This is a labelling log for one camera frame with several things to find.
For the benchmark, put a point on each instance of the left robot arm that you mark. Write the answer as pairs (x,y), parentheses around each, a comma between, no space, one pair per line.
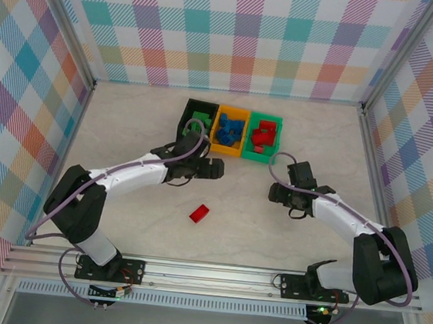
(130,172)

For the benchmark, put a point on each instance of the yellow plastic bin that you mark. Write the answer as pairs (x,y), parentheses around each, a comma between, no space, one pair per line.
(223,150)

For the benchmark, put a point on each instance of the green plastic bin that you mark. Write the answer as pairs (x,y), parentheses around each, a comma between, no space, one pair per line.
(257,158)

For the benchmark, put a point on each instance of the black plastic bin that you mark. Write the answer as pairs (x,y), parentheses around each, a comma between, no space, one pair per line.
(203,104)

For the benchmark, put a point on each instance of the small connector board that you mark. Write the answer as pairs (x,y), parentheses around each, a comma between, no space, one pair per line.
(117,293)
(322,311)

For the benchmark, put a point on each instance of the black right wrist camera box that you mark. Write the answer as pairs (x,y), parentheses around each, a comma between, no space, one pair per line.
(302,175)

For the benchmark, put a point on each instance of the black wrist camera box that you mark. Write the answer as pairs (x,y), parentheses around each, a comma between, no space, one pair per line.
(191,144)
(302,175)

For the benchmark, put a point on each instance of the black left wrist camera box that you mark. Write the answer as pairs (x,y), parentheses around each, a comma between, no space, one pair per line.
(191,144)

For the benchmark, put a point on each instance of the aluminium side rail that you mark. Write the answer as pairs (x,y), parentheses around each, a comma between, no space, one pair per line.
(373,163)
(75,128)

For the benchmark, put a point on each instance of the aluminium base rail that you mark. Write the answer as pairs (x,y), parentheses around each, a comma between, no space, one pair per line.
(208,275)

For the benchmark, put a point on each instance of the aluminium frame post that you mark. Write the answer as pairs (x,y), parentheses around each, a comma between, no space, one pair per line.
(70,26)
(400,53)

